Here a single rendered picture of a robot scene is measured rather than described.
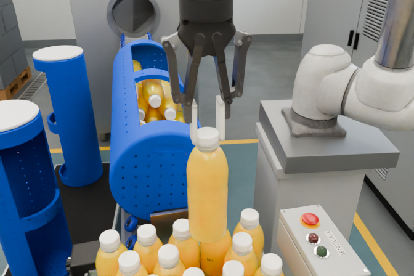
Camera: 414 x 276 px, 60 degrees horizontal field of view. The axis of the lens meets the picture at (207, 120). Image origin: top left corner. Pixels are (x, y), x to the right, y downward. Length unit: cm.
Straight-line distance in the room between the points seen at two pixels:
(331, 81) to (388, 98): 17
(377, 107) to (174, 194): 61
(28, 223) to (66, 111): 82
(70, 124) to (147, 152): 147
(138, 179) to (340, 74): 66
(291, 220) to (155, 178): 35
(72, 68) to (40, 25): 412
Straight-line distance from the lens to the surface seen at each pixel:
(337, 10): 326
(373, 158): 124
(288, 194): 126
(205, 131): 60
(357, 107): 114
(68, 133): 237
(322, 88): 115
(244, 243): 76
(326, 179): 127
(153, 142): 88
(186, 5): 50
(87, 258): 92
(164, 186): 96
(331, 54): 115
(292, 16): 629
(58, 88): 225
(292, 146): 116
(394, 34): 103
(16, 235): 176
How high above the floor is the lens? 166
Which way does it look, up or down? 28 degrees down
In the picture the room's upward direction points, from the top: straight up
